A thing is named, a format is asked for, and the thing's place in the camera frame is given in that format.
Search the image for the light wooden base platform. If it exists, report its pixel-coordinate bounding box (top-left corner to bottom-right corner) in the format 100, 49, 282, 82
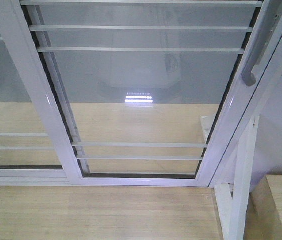
0, 102, 282, 240

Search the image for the fixed glass door panel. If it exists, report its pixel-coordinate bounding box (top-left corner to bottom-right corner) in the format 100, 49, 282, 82
0, 34, 67, 186

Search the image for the light wooden box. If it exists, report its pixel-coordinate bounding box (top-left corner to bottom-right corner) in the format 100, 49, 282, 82
252, 175, 282, 240

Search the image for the white framed sliding glass door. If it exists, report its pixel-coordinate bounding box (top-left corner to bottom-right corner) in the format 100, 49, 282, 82
0, 0, 282, 188

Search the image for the white triangular support bracket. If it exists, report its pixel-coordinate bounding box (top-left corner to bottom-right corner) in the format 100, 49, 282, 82
214, 115, 259, 240

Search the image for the white rear support bracket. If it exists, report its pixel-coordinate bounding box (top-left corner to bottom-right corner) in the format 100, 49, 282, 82
200, 113, 216, 143

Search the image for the grey curved door handle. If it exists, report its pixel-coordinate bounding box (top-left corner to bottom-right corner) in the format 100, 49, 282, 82
241, 0, 282, 87

